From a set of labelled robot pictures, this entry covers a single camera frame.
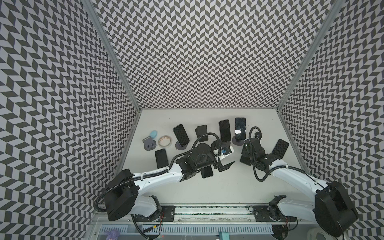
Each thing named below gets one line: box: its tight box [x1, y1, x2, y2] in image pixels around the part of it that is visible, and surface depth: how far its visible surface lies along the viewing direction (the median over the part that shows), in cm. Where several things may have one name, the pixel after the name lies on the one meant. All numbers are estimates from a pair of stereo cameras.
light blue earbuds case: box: [149, 130, 158, 139], surface depth 104 cm
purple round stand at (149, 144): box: [142, 136, 157, 151], surface depth 95 cm
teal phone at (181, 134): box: [172, 123, 190, 147], surface depth 93 cm
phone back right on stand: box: [234, 117, 246, 140], surface depth 96 cm
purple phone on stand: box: [218, 119, 232, 142], surface depth 93 cm
